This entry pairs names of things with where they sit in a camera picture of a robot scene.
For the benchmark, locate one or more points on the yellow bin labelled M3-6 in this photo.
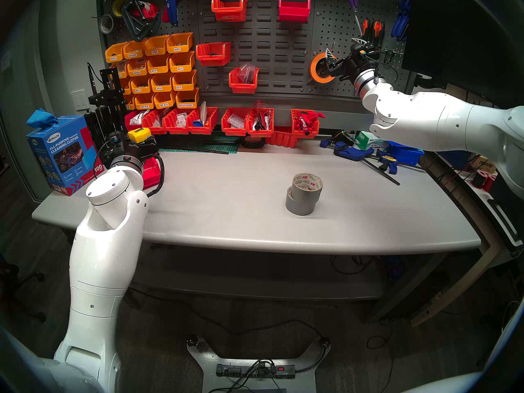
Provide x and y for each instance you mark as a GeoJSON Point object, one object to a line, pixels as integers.
{"type": "Point", "coordinates": [184, 83]}

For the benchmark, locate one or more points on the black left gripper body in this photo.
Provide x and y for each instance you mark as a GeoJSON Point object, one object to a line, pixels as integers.
{"type": "Point", "coordinates": [125, 147]}

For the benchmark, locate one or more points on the yellow bin labelled M3X6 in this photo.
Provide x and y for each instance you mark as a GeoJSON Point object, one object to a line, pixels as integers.
{"type": "Point", "coordinates": [179, 46]}

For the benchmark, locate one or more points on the tall clear plastic bag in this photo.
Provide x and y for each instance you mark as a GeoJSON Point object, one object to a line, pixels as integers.
{"type": "Point", "coordinates": [203, 111]}

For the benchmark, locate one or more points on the red plastic tool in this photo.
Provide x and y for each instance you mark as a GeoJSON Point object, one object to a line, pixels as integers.
{"type": "Point", "coordinates": [150, 10]}

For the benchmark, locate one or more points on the blue utility lighter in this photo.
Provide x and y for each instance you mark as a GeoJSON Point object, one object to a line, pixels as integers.
{"type": "Point", "coordinates": [172, 7]}

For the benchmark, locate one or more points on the Tuofeng cardboard box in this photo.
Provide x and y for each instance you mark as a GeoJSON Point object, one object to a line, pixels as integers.
{"type": "Point", "coordinates": [487, 165]}

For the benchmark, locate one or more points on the clear tape roll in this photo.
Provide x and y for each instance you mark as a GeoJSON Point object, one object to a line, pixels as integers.
{"type": "Point", "coordinates": [101, 23]}

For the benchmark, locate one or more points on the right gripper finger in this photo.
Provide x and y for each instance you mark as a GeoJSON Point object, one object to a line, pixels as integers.
{"type": "Point", "coordinates": [359, 42]}
{"type": "Point", "coordinates": [336, 68]}

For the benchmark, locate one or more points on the blue cloth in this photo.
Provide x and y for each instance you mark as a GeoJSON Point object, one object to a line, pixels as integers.
{"type": "Point", "coordinates": [41, 118]}

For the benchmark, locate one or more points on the yellow bin labelled M3X8 BAO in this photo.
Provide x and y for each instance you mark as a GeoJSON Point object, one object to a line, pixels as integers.
{"type": "Point", "coordinates": [134, 53]}

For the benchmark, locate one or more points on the orange black screwdriver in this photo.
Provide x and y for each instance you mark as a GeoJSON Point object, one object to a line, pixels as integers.
{"type": "Point", "coordinates": [374, 32]}
{"type": "Point", "coordinates": [365, 30]}
{"type": "Point", "coordinates": [381, 34]}

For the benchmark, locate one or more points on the red storage bin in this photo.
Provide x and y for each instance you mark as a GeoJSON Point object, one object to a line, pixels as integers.
{"type": "Point", "coordinates": [151, 173]}

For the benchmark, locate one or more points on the black power strip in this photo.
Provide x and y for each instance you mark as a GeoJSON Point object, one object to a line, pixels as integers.
{"type": "Point", "coordinates": [241, 370]}

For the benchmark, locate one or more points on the purple scissors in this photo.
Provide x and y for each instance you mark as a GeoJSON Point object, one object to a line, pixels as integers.
{"type": "Point", "coordinates": [353, 1]}

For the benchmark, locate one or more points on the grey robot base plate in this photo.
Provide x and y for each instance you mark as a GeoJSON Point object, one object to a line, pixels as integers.
{"type": "Point", "coordinates": [204, 355]}

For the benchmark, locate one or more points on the yellow bin labelled M4X4X6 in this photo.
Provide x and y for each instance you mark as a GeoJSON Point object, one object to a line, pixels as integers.
{"type": "Point", "coordinates": [137, 70]}

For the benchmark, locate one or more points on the white label bag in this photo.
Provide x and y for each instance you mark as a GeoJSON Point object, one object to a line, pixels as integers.
{"type": "Point", "coordinates": [139, 118]}

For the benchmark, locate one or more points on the yellow bin labelled M4-6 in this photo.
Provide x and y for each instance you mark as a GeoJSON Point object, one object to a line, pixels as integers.
{"type": "Point", "coordinates": [158, 67]}

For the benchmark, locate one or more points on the blue plastic bin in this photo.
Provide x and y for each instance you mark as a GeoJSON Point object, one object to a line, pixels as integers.
{"type": "Point", "coordinates": [409, 156]}

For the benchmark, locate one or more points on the blue bar clamp yellow label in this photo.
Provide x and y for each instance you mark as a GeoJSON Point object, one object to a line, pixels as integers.
{"type": "Point", "coordinates": [389, 159]}

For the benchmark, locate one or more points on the orange tape roll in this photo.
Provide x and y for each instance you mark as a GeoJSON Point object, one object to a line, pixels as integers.
{"type": "Point", "coordinates": [313, 68]}

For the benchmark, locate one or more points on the Kimtech tissue box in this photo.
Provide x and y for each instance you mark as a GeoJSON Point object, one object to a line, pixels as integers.
{"type": "Point", "coordinates": [366, 144]}

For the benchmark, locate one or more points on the grey workbench frame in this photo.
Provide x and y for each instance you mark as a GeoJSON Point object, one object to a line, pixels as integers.
{"type": "Point", "coordinates": [266, 283]}

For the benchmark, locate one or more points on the dark grey C-clamp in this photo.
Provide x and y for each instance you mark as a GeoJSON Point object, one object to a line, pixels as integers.
{"type": "Point", "coordinates": [133, 30]}

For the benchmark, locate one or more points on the black tape roll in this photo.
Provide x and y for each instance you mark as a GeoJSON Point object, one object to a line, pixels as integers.
{"type": "Point", "coordinates": [247, 142]}

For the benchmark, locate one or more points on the yellow bin labelled M3-12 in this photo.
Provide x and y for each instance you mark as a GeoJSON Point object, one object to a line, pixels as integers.
{"type": "Point", "coordinates": [141, 87]}

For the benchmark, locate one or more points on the deep red plastic bin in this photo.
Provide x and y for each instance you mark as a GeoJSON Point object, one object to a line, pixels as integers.
{"type": "Point", "coordinates": [294, 14]}

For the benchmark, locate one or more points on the yellow bin labelled M2.5-8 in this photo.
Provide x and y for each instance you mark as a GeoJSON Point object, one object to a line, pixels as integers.
{"type": "Point", "coordinates": [131, 105]}

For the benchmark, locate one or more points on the yellow bin labelled M2.5-5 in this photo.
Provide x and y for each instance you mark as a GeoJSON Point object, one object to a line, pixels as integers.
{"type": "Point", "coordinates": [164, 102]}

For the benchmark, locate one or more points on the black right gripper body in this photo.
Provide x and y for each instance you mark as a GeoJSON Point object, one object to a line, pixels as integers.
{"type": "Point", "coordinates": [360, 64]}

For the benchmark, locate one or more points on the small blue clamp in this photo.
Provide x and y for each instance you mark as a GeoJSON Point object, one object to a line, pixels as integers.
{"type": "Point", "coordinates": [326, 143]}

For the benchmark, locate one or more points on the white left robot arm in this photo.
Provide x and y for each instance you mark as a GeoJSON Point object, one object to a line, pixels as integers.
{"type": "Point", "coordinates": [98, 253]}

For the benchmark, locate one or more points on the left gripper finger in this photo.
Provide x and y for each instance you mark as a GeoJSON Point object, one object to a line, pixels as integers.
{"type": "Point", "coordinates": [150, 149]}

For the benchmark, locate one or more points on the blue cleaning cloths box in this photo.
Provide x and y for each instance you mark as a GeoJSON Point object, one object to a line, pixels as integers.
{"type": "Point", "coordinates": [61, 159]}

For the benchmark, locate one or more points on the yellow tape measure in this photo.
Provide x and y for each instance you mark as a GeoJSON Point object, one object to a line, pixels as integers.
{"type": "Point", "coordinates": [141, 134]}

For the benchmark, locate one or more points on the yellow bin labelled M2.5-6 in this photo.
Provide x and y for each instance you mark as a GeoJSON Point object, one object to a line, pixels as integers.
{"type": "Point", "coordinates": [144, 104]}

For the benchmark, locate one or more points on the wooden side table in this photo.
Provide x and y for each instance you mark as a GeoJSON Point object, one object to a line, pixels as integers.
{"type": "Point", "coordinates": [450, 292]}

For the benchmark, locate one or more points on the yellow bin labelled M3X14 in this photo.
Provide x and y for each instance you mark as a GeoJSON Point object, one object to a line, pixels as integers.
{"type": "Point", "coordinates": [115, 56]}

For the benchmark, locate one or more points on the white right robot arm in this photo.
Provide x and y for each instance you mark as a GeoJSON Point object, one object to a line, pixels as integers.
{"type": "Point", "coordinates": [430, 118]}

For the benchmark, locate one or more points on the grey pegboard wall panel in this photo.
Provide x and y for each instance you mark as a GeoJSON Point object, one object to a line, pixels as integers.
{"type": "Point", "coordinates": [282, 68]}

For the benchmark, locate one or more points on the black flat panel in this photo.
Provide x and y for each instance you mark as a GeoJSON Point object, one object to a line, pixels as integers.
{"type": "Point", "coordinates": [507, 216]}

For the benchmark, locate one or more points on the white wall switch plate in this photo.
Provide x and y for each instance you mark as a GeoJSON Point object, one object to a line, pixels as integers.
{"type": "Point", "coordinates": [80, 100]}

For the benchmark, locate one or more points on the yellow bin labelled M4-0.7 HEX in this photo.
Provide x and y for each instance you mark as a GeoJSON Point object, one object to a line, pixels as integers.
{"type": "Point", "coordinates": [187, 101]}

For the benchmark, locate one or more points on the black chair base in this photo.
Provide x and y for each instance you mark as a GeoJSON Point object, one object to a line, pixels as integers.
{"type": "Point", "coordinates": [8, 271]}

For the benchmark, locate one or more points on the yellow tape roll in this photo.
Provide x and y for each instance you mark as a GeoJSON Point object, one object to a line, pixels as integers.
{"type": "Point", "coordinates": [115, 8]}

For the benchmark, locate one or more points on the yellow bin labelled M3-4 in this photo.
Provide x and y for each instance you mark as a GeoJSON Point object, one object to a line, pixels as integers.
{"type": "Point", "coordinates": [181, 64]}

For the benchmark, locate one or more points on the yellow bin labelled M3-8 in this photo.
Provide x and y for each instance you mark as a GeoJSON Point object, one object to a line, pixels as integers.
{"type": "Point", "coordinates": [161, 85]}

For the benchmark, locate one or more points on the dark blue case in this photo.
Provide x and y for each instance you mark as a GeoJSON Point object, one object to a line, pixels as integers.
{"type": "Point", "coordinates": [454, 159]}

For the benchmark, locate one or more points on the green cutting mat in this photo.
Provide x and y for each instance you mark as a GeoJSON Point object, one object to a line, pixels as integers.
{"type": "Point", "coordinates": [223, 138]}

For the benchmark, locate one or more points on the black metal stand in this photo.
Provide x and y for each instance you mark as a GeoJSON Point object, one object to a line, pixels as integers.
{"type": "Point", "coordinates": [104, 98]}

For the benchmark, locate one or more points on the yellow screw bin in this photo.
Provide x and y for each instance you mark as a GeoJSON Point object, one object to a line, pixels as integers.
{"type": "Point", "coordinates": [126, 71]}
{"type": "Point", "coordinates": [128, 88]}

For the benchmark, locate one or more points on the black monitor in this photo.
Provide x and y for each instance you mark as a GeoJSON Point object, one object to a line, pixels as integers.
{"type": "Point", "coordinates": [462, 36]}

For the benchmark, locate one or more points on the black soldering iron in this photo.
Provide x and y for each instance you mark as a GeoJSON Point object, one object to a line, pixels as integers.
{"type": "Point", "coordinates": [94, 87]}

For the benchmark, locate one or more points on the red long lighter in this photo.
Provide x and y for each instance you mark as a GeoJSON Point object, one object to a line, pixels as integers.
{"type": "Point", "coordinates": [165, 16]}

